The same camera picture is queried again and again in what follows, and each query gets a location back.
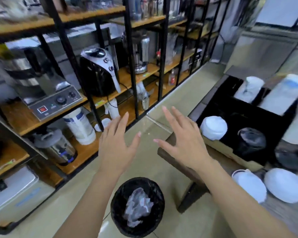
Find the person's right forearm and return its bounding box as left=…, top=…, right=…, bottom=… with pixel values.
left=196, top=158, right=298, bottom=238

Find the row of bottles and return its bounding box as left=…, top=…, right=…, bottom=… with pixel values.
left=129, top=0, right=165, bottom=20

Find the person's left forearm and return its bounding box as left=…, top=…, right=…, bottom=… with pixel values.
left=53, top=170, right=125, bottom=238

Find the small white cup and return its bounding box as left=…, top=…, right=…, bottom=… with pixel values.
left=94, top=118, right=112, bottom=132

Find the clear plastic jug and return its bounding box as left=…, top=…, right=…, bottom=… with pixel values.
left=136, top=82, right=154, bottom=111

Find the white canister with blue label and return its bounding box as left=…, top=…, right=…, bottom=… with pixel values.
left=63, top=108, right=97, bottom=146

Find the steel blender machine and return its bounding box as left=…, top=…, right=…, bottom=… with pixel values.
left=121, top=30, right=151, bottom=75

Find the stainless appliance with control panel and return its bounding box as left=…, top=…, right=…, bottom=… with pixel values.
left=0, top=43, right=83, bottom=121

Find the black silver air fryer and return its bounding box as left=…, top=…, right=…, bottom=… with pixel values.
left=79, top=48, right=122, bottom=97

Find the stainless steel counter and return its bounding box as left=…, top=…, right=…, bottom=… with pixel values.
left=224, top=22, right=298, bottom=80

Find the black trash bin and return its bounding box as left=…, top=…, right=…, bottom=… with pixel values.
left=110, top=177, right=165, bottom=238

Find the white paper cup stack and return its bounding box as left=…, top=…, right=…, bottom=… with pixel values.
left=104, top=98, right=120, bottom=119

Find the grey metal box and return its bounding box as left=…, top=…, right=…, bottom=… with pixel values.
left=0, top=166, right=55, bottom=221

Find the white plastic bowl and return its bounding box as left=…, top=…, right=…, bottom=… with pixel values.
left=231, top=169, right=268, bottom=204
left=264, top=168, right=298, bottom=204

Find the black cup organizer box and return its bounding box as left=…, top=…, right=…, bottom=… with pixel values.
left=196, top=74, right=298, bottom=172

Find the person's right hand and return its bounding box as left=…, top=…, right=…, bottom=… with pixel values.
left=153, top=105, right=213, bottom=172

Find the dark round lid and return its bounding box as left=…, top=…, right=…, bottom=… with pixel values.
left=274, top=141, right=298, bottom=172

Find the white cup sleeve blue band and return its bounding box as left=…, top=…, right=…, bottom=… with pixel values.
left=259, top=74, right=298, bottom=116

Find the stainless steel pot grey lid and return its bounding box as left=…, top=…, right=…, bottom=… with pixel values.
left=32, top=127, right=78, bottom=166

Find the dark wooden table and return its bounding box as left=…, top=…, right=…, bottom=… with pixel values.
left=157, top=131, right=298, bottom=238

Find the person's left hand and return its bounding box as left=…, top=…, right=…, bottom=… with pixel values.
left=98, top=112, right=142, bottom=173

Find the black metal wooden shelving unit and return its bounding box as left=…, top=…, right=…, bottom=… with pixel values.
left=0, top=0, right=232, bottom=234

